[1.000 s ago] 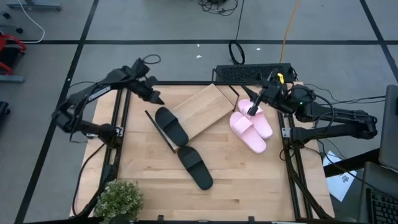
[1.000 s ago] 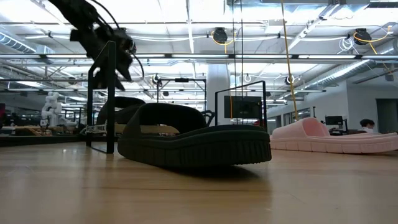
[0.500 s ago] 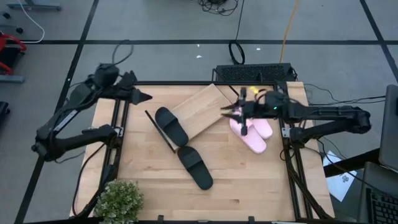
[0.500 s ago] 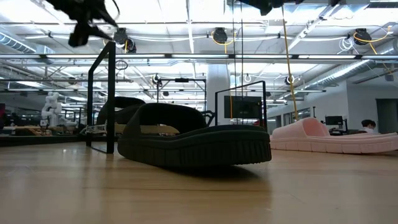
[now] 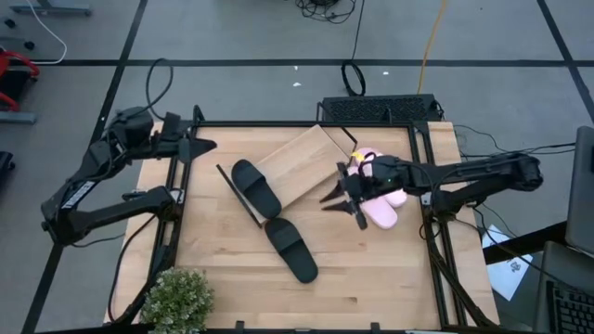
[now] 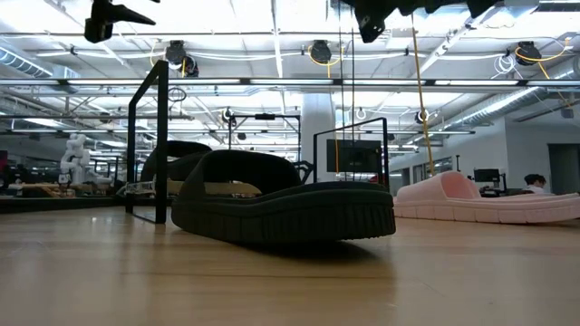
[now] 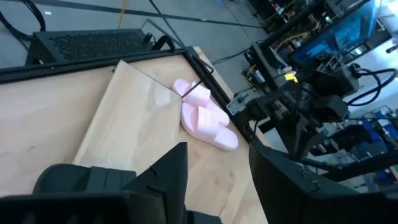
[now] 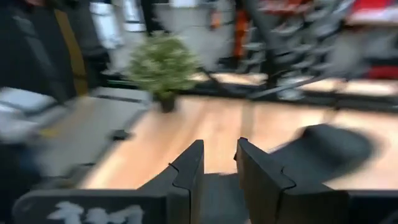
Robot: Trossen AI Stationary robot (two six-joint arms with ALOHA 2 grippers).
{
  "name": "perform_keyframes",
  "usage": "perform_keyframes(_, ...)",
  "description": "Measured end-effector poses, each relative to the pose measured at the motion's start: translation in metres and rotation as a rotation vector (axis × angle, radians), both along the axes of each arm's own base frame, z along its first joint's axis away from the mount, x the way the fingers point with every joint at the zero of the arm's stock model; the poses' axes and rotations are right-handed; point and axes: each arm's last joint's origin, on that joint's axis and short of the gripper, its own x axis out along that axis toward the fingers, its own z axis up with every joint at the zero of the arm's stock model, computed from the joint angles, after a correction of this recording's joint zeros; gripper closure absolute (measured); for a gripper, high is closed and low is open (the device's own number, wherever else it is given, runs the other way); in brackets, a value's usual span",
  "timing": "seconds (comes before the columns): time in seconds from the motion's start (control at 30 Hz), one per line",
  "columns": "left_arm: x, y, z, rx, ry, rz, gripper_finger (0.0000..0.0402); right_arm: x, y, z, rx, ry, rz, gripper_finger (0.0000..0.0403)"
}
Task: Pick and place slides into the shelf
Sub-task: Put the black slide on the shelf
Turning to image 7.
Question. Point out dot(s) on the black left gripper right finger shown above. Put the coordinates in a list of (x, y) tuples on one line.
[(295, 199)]

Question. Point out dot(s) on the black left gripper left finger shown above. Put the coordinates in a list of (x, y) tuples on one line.
[(172, 183)]

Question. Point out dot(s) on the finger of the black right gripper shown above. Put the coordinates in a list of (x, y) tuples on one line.
[(306, 137), (290, 137)]

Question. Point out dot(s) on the pink slide sandal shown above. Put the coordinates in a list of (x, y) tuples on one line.
[(211, 127), (194, 91)]

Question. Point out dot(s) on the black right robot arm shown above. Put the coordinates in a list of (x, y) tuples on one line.
[(342, 77)]

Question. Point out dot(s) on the black metal beam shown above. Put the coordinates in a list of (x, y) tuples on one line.
[(357, 166)]

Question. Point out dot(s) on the blue storage crate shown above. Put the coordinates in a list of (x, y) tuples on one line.
[(370, 127)]

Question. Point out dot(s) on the grey computer monitor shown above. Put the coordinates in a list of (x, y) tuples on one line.
[(339, 34)]

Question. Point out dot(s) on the black perforated metal box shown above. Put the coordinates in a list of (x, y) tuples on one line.
[(93, 45)]

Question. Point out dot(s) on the grey metal frame bracket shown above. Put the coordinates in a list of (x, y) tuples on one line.
[(237, 104)]

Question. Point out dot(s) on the wooden shelf with black frame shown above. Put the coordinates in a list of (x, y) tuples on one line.
[(130, 118)]

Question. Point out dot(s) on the black metal table frame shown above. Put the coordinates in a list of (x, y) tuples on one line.
[(62, 70)]

